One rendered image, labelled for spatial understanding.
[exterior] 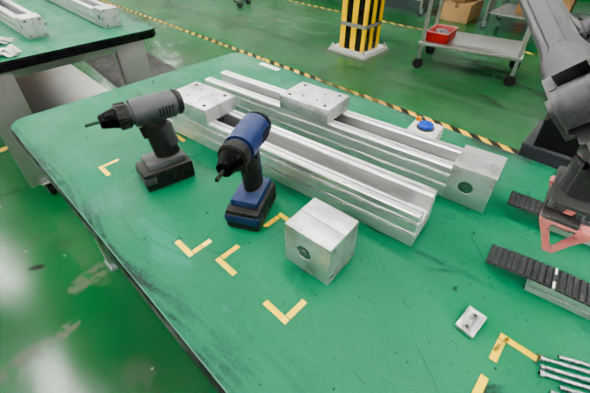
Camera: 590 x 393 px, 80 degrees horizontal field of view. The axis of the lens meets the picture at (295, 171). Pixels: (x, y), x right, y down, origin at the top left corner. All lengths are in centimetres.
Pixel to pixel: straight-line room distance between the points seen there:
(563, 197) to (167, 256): 67
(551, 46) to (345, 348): 53
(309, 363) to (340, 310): 10
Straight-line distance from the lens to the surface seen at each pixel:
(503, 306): 73
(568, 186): 63
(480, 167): 85
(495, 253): 77
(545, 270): 78
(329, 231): 62
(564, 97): 56
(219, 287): 67
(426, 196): 75
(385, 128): 94
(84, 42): 207
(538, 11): 69
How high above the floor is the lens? 133
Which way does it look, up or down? 38 degrees down
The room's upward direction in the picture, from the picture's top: straight up
